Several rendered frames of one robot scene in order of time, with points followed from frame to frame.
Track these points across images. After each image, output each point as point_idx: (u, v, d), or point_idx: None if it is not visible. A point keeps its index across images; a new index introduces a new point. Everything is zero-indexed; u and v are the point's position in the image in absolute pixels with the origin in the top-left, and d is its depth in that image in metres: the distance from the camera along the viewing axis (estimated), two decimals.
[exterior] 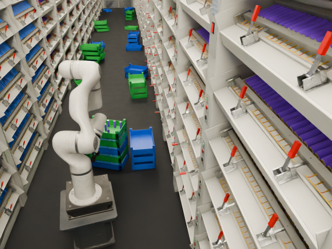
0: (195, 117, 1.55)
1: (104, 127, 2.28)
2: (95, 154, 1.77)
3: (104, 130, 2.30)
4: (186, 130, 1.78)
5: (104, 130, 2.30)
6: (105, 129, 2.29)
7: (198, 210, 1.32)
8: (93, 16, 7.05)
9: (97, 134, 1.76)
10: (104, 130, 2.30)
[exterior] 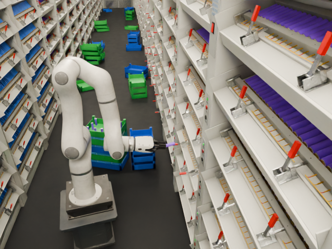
0: (195, 117, 1.55)
1: (168, 144, 1.53)
2: (155, 146, 1.50)
3: (174, 143, 1.53)
4: (186, 130, 1.78)
5: (173, 143, 1.53)
6: (171, 142, 1.54)
7: (198, 210, 1.32)
8: (93, 16, 7.05)
9: None
10: (174, 143, 1.53)
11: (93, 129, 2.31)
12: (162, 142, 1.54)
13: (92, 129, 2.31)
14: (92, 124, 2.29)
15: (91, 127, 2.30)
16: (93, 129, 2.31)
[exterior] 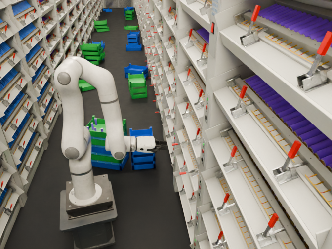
0: (195, 117, 1.55)
1: None
2: (157, 147, 1.50)
3: None
4: (186, 130, 1.78)
5: None
6: None
7: (198, 210, 1.32)
8: (93, 16, 7.05)
9: None
10: None
11: (93, 129, 2.31)
12: (163, 142, 1.54)
13: (92, 129, 2.31)
14: (92, 124, 2.29)
15: (91, 127, 2.30)
16: (93, 129, 2.31)
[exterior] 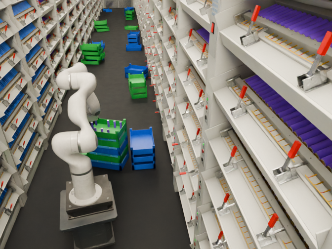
0: (195, 117, 1.55)
1: None
2: None
3: None
4: (186, 130, 1.78)
5: None
6: None
7: (198, 210, 1.32)
8: (93, 16, 7.05)
9: None
10: None
11: (93, 129, 2.31)
12: (93, 123, 2.27)
13: (92, 129, 2.31)
14: (92, 123, 2.28)
15: (91, 126, 2.30)
16: (93, 128, 2.31)
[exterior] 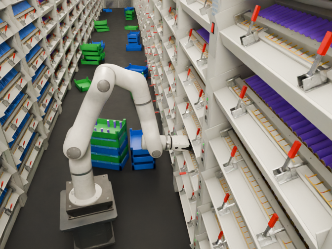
0: (195, 117, 1.55)
1: None
2: (190, 145, 1.56)
3: None
4: (186, 130, 1.78)
5: None
6: None
7: (198, 210, 1.32)
8: (93, 16, 7.05)
9: None
10: None
11: None
12: None
13: None
14: None
15: None
16: None
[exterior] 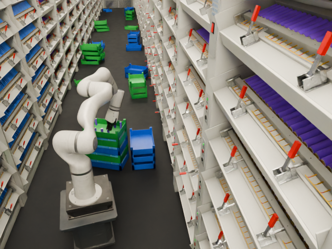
0: (195, 117, 1.55)
1: None
2: (107, 121, 2.21)
3: None
4: (186, 130, 1.78)
5: None
6: None
7: (198, 210, 1.32)
8: (93, 16, 7.05)
9: (118, 110, 2.19)
10: None
11: None
12: (108, 128, 2.19)
13: None
14: None
15: None
16: None
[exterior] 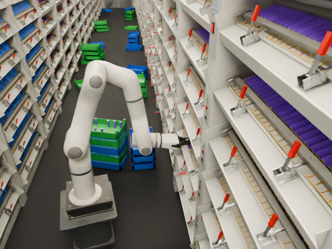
0: (195, 117, 1.55)
1: None
2: (179, 139, 1.61)
3: None
4: (186, 130, 1.78)
5: None
6: None
7: (198, 210, 1.32)
8: (93, 16, 7.05)
9: (161, 137, 1.54)
10: None
11: None
12: (186, 144, 1.60)
13: None
14: None
15: None
16: None
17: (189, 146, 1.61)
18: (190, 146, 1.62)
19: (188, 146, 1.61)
